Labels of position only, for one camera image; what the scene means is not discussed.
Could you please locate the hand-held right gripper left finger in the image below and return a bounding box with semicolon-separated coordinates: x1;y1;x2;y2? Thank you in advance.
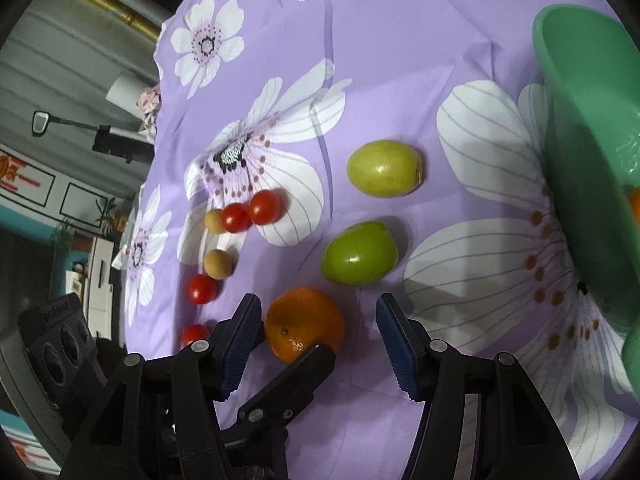
59;294;266;480

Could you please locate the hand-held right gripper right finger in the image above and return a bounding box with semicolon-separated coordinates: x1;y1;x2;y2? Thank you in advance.
375;294;581;480

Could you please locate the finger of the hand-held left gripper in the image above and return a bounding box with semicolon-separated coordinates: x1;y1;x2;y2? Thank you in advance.
236;344;337;433

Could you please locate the orange mandarin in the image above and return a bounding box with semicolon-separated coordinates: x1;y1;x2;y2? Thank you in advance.
264;286;346;365

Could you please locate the green jujube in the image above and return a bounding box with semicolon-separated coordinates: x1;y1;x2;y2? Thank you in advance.
346;140;425;197
321;221;399;287

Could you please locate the red cherry tomato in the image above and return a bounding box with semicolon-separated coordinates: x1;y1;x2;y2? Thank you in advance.
181;323;211;348
247;189;282;226
221;202;252;234
187;273;220;306

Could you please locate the green plastic bowl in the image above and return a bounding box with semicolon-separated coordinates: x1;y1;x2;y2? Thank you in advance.
532;4;640;396

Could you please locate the white cabinet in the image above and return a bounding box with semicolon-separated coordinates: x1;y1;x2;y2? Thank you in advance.
85;235;118;311

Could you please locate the potted plant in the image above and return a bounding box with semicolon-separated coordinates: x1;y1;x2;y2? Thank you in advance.
95;197;126;236

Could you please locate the black device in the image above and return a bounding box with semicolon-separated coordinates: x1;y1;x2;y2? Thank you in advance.
91;125;153;163

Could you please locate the pink patterned cloth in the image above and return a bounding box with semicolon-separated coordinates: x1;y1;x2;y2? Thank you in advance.
136;85;163;136

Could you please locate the white lampshade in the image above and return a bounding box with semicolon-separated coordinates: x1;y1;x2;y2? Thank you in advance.
106;72;143;111

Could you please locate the purple floral cloth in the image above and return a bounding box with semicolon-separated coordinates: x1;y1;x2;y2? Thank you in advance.
117;0;640;480

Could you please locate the gold pipe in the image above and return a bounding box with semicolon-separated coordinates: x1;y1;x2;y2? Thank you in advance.
50;0;163;43

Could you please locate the red wall decoration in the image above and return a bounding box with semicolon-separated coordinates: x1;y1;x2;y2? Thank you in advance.
0;147;43;193

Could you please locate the grey long-handled tool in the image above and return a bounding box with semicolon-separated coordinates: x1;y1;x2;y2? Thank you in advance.
31;111;101;137

